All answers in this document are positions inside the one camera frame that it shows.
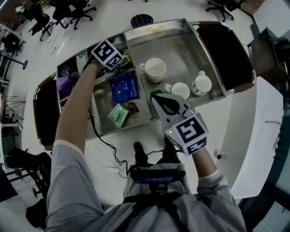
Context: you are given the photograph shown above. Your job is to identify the black round stool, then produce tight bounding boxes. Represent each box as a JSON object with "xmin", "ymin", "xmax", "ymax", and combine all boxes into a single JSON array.
[{"xmin": 130, "ymin": 14, "xmax": 154, "ymax": 29}]

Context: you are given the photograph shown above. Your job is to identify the dark blue box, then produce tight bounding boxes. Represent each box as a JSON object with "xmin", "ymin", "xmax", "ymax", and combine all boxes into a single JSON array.
[{"xmin": 109, "ymin": 76, "xmax": 140, "ymax": 105}]

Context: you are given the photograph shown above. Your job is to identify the black chest harness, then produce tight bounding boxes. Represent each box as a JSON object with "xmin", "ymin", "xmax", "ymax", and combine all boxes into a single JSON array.
[{"xmin": 123, "ymin": 191, "xmax": 198, "ymax": 232}]

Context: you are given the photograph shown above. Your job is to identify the person's right forearm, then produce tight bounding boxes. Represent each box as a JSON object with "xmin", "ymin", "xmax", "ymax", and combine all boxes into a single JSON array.
[{"xmin": 191, "ymin": 147, "xmax": 218, "ymax": 177}]

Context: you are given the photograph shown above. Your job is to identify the black bag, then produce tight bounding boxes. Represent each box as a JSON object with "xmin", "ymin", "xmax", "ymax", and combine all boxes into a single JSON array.
[{"xmin": 26, "ymin": 199, "xmax": 48, "ymax": 229}]

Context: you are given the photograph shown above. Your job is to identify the dark wooden cabinet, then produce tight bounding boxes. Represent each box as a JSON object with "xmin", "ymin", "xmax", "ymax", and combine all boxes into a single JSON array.
[{"xmin": 248, "ymin": 27, "xmax": 290, "ymax": 84}]

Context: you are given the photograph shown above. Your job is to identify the black chest-mounted device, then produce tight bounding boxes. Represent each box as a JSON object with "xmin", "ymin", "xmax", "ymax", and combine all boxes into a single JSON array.
[{"xmin": 130, "ymin": 167, "xmax": 186, "ymax": 193}]

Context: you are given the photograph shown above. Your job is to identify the plain white mug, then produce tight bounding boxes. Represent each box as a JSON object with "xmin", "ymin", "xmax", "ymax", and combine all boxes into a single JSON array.
[{"xmin": 139, "ymin": 58, "xmax": 167, "ymax": 84}]

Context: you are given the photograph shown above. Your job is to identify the metal serving cart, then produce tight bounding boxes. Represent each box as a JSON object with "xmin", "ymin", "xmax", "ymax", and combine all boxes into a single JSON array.
[{"xmin": 33, "ymin": 18, "xmax": 257, "ymax": 151}]

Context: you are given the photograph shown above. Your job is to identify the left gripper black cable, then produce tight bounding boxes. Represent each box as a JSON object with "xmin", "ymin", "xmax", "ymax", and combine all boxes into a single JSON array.
[{"xmin": 88, "ymin": 108, "xmax": 131, "ymax": 179}]

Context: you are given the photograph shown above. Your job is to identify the green packet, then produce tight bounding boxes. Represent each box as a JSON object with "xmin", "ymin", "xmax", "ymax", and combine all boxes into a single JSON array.
[{"xmin": 107, "ymin": 103, "xmax": 131, "ymax": 129}]

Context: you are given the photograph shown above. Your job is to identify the black wire frame stand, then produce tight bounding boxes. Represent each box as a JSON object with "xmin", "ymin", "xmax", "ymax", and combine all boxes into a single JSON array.
[{"xmin": 2, "ymin": 95, "xmax": 27, "ymax": 121}]

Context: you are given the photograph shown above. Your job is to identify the black bathtub faucet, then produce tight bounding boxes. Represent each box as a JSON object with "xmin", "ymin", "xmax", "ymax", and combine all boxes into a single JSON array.
[{"xmin": 265, "ymin": 121, "xmax": 284, "ymax": 159}]

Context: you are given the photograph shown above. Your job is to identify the white enamel mug dark rim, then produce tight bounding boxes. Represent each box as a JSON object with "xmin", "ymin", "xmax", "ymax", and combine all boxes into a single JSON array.
[
  {"xmin": 191, "ymin": 70, "xmax": 213, "ymax": 96},
  {"xmin": 163, "ymin": 81, "xmax": 191, "ymax": 100}
]

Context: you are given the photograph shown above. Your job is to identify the white table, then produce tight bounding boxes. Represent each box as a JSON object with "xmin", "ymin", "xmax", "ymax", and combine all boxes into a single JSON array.
[{"xmin": 222, "ymin": 76, "xmax": 284, "ymax": 200}]

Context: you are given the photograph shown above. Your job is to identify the white metal shelf rack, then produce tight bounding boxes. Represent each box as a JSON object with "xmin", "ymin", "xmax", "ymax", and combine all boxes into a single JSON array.
[{"xmin": 0, "ymin": 24, "xmax": 12, "ymax": 84}]

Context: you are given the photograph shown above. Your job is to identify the person's left black shoe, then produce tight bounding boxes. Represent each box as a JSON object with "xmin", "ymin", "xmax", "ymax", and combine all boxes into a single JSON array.
[{"xmin": 133, "ymin": 141, "xmax": 145, "ymax": 159}]

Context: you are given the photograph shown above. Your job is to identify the person's grey sweatshirt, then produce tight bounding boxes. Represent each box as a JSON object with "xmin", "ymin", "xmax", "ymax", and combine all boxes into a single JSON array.
[{"xmin": 45, "ymin": 141, "xmax": 247, "ymax": 232}]

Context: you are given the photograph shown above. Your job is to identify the white bottle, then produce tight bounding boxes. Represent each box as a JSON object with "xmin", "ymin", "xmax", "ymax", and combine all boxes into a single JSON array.
[{"xmin": 76, "ymin": 52, "xmax": 88, "ymax": 73}]

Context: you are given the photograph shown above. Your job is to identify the person's black shoe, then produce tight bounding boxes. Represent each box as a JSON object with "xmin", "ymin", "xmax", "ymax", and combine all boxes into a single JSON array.
[
  {"xmin": 163, "ymin": 135, "xmax": 179, "ymax": 156},
  {"xmin": 133, "ymin": 141, "xmax": 145, "ymax": 159}
]

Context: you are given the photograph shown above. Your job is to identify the person's black trousers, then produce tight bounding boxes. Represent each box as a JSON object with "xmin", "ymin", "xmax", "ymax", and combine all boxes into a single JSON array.
[{"xmin": 133, "ymin": 154, "xmax": 182, "ymax": 169}]

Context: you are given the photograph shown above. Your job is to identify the person's right black shoe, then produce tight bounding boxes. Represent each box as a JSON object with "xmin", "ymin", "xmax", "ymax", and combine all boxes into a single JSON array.
[{"xmin": 163, "ymin": 135, "xmax": 179, "ymax": 156}]

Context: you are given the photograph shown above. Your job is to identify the person's left forearm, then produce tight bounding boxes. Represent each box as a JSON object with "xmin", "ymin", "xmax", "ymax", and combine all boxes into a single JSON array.
[{"xmin": 55, "ymin": 61, "xmax": 102, "ymax": 148}]

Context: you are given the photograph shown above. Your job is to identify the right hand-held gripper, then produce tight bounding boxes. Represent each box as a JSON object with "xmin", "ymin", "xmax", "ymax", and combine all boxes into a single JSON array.
[{"xmin": 151, "ymin": 94, "xmax": 209, "ymax": 156}]

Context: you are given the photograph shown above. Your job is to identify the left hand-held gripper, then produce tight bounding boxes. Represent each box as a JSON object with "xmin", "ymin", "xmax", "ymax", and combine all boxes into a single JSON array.
[{"xmin": 90, "ymin": 39, "xmax": 127, "ymax": 70}]

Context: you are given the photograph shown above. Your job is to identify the red and black packet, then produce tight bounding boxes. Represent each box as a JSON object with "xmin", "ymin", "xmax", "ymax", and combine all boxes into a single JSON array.
[{"xmin": 126, "ymin": 101, "xmax": 140, "ymax": 114}]

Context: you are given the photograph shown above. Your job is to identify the purple cup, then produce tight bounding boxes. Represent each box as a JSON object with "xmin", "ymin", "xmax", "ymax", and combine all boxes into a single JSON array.
[{"xmin": 56, "ymin": 70, "xmax": 74, "ymax": 93}]

